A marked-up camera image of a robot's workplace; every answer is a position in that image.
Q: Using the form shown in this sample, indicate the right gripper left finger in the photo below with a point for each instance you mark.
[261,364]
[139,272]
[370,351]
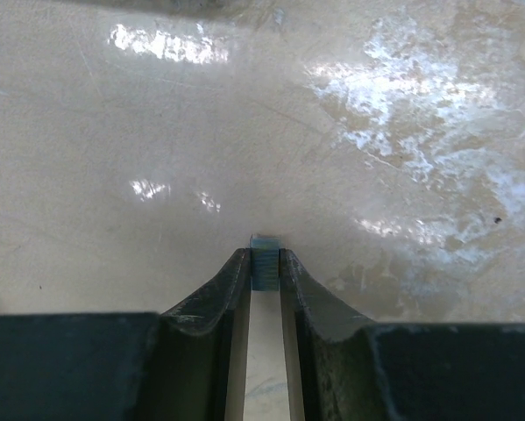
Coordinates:
[187,363]

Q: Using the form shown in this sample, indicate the staple strip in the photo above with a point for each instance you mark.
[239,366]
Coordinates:
[265,261]

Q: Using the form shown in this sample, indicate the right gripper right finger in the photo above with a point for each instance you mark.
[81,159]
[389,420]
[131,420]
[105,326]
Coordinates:
[342,365]

